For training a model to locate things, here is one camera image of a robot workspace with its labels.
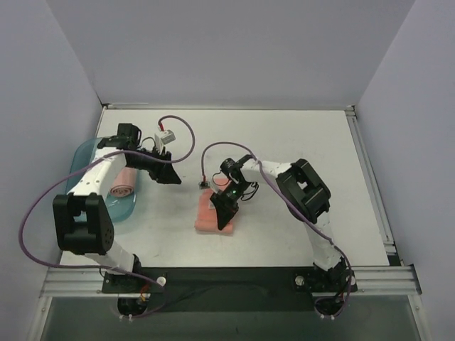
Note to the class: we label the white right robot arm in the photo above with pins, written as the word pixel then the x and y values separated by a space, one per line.
pixel 306 196

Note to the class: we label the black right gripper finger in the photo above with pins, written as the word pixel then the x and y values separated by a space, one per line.
pixel 232 211
pixel 220 208

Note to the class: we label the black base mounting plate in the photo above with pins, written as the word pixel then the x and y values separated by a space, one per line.
pixel 232 290

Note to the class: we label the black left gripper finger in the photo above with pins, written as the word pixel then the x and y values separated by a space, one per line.
pixel 164 157
pixel 167 175

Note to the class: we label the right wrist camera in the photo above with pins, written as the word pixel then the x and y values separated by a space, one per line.
pixel 204 185

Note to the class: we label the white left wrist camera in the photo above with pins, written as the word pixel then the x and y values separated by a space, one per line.
pixel 164 137

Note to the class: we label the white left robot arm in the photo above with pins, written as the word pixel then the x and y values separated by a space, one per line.
pixel 82 221

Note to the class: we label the aluminium frame rail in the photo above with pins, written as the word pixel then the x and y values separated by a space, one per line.
pixel 366 280

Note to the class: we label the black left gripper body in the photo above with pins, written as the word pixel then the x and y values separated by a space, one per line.
pixel 161 167

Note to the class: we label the teal plastic bin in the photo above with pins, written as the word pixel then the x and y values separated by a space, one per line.
pixel 119 208

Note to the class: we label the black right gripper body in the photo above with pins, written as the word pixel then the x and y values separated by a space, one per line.
pixel 223 202

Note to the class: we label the pink panda towel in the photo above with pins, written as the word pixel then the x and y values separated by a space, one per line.
pixel 206 219

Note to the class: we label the rolled pink towel in bin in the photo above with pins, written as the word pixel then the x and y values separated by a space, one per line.
pixel 124 183

